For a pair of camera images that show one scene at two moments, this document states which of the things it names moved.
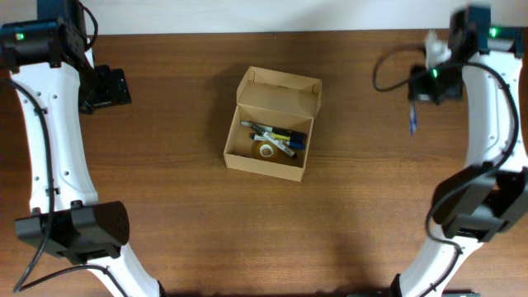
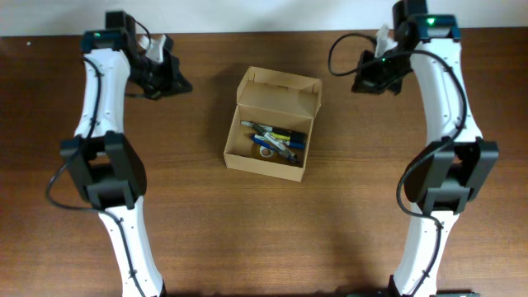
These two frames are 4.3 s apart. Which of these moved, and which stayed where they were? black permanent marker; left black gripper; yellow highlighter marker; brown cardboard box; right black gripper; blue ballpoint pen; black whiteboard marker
Moved: blue ballpoint pen; left black gripper; black whiteboard marker; right black gripper
Stayed: brown cardboard box; black permanent marker; yellow highlighter marker
